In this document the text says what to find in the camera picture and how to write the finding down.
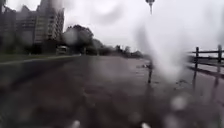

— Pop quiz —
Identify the wet dark paved path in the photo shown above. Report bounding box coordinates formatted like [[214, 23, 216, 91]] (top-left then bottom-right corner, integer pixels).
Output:
[[0, 54, 224, 128]]

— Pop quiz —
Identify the tall grey building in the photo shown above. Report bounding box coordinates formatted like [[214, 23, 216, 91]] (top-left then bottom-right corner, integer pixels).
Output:
[[0, 0, 66, 54]]

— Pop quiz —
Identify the pale vehicle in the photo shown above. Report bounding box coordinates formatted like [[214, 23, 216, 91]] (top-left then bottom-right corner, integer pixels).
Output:
[[56, 45, 69, 55]]

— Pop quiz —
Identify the dark wooden fence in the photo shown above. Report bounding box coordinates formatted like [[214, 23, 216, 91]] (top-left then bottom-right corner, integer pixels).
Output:
[[187, 44, 224, 80]]

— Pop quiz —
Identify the street lamp pole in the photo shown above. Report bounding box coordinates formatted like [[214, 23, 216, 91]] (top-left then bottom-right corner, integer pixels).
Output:
[[145, 0, 156, 84]]

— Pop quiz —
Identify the grass strip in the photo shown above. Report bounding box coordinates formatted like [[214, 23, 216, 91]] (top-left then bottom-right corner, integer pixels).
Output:
[[0, 53, 81, 64]]

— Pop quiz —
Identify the row of trees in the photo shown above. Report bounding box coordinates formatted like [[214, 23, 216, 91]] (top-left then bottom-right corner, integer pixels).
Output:
[[62, 24, 145, 58]]

